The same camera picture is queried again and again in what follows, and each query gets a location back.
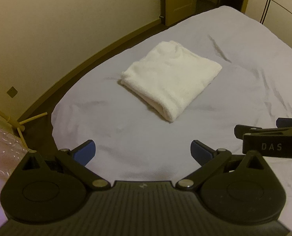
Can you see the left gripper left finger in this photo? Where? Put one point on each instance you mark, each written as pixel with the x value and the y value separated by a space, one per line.
pixel 75 161

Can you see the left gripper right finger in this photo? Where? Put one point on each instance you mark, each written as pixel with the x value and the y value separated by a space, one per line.
pixel 210 160

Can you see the cream knit striped sweater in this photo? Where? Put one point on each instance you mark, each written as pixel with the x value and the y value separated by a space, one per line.
pixel 169 78

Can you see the grey bed sheet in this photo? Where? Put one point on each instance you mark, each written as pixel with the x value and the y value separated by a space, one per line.
pixel 135 143

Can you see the wooden door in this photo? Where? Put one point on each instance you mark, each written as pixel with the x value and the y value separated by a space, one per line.
pixel 182 0

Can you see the wooden drying rack frame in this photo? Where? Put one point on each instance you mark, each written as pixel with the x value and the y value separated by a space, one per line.
pixel 20 126

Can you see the square wall switch plate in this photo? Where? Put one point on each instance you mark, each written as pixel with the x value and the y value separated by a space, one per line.
pixel 12 92

